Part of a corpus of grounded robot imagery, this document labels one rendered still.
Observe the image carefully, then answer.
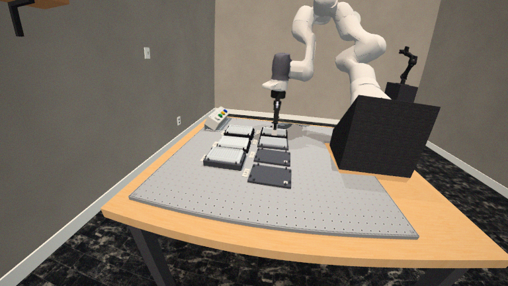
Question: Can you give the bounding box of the white button panel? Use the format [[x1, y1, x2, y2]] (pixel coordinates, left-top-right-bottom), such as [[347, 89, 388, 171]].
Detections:
[[204, 107, 230, 132]]

